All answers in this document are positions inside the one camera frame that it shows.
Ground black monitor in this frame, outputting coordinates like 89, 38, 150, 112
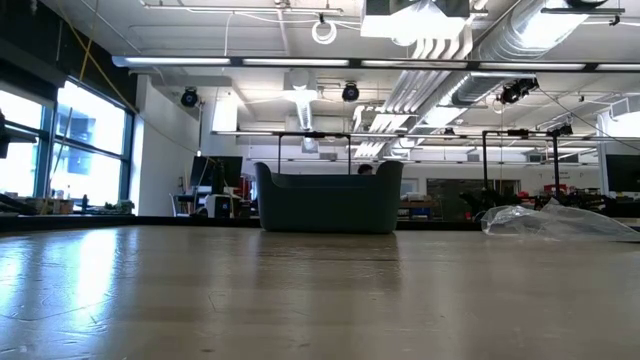
189, 155, 244, 189
604, 153, 640, 194

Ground large window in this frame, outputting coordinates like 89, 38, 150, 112
0, 74, 135, 214

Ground yellow rope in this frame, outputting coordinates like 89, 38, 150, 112
54, 0, 139, 115

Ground white cable coil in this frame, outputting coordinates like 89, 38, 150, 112
310, 13, 339, 46

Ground blue-grey plastic bin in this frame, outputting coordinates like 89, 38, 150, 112
253, 160, 404, 235

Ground black gantry frame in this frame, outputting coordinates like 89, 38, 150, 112
482, 124, 574, 201

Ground long ceiling light bar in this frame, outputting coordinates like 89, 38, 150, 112
112, 54, 640, 72

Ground thin ceiling light bar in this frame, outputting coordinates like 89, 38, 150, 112
212, 129, 640, 142

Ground black ceiling spotlight cluster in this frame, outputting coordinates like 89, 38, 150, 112
497, 76, 541, 106

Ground white ceiling pipe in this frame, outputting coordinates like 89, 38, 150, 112
284, 68, 321, 132

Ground white computer box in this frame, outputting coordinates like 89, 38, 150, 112
204, 193, 236, 219

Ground distant black robot arms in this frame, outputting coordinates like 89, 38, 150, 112
459, 182, 609, 211

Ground black ceiling rail fixture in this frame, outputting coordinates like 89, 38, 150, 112
541, 0, 627, 27

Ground clear plastic bag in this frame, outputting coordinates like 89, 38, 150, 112
480, 198, 640, 244

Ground brown cardboard box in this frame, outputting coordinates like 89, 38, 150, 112
24, 187, 74, 216

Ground silver ventilation duct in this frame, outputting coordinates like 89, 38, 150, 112
452, 0, 594, 107

